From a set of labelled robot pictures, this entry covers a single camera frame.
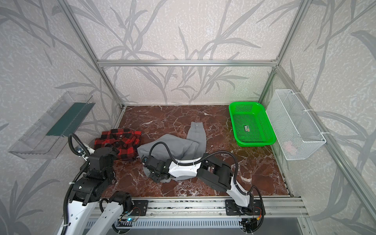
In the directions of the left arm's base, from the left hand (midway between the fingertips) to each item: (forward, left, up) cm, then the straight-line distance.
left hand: (105, 145), depth 68 cm
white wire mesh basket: (+1, -86, +10) cm, 87 cm away
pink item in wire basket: (+2, -90, -4) cm, 91 cm away
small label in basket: (+28, -80, -25) cm, 88 cm away
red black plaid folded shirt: (+13, +1, -19) cm, 23 cm away
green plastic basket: (+31, -84, -26) cm, 93 cm away
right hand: (-3, -18, -24) cm, 31 cm away
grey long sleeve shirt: (+9, -40, -20) cm, 46 cm away
